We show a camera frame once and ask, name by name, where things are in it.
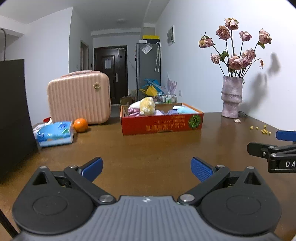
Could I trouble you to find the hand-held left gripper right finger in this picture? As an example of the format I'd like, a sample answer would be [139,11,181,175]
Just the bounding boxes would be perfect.
[177,157,267,206]

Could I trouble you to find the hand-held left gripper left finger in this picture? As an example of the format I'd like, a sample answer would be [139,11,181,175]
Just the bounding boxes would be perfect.
[27,157,117,206]

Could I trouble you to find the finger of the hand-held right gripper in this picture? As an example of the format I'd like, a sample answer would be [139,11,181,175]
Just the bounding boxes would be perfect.
[276,130,296,141]
[247,142,296,158]

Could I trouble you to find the orange cardboard box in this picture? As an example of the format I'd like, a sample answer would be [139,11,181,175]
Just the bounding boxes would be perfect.
[120,103,204,136]

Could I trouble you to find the light blue fluffy cloth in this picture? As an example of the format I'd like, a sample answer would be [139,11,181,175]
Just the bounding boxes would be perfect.
[172,105,197,114]

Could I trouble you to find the white and yellow plush toy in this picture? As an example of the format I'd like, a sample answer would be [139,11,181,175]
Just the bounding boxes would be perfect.
[128,97,156,115]

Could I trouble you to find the scattered yellow crumbs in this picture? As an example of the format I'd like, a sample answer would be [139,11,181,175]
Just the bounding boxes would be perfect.
[250,125,271,135]

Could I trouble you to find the orange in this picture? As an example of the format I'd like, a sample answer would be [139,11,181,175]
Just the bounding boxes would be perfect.
[73,118,88,133]

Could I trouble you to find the blue tissue pack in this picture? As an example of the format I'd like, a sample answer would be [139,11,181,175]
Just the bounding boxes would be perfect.
[36,121,74,148]

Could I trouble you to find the pink textured vase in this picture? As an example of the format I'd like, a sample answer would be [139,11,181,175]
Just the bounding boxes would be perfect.
[221,76,244,118]

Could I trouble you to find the pink ribbed suitcase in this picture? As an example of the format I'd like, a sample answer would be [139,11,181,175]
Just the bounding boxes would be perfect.
[47,70,111,125]

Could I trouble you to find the brown carton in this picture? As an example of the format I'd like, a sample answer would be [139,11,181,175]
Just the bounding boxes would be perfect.
[120,96,136,106]

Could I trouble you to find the purple flower decoration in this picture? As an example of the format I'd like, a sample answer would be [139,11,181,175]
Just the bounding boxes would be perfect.
[166,73,178,95]

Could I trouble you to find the bunch of dried roses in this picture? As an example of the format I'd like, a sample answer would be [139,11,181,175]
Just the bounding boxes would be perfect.
[198,17,272,78]

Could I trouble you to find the yellow bag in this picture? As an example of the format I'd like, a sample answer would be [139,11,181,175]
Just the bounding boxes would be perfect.
[140,86,158,98]

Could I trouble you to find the black upright panel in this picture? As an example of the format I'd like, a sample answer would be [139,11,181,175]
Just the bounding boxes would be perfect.
[0,28,38,183]

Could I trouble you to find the blue folding rack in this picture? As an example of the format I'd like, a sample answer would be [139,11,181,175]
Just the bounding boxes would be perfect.
[143,79,161,87]

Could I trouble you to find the dark entrance door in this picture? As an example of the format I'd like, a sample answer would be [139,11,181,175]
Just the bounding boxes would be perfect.
[94,45,128,105]

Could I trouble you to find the dark side door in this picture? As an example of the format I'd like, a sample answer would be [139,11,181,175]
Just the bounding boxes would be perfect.
[80,39,89,71]

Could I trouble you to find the grey fridge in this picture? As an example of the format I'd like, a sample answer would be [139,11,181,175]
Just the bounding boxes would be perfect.
[136,42,162,98]

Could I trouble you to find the white folded umbrella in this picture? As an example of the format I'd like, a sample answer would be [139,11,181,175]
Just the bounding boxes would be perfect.
[154,42,162,72]

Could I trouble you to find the white charger cable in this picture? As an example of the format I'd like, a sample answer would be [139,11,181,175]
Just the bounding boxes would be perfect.
[32,124,50,135]

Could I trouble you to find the wire rack with bottles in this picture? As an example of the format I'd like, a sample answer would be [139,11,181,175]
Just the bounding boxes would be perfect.
[157,91,177,104]

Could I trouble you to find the white wall panel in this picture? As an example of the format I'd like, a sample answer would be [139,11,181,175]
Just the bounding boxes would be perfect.
[167,24,175,46]

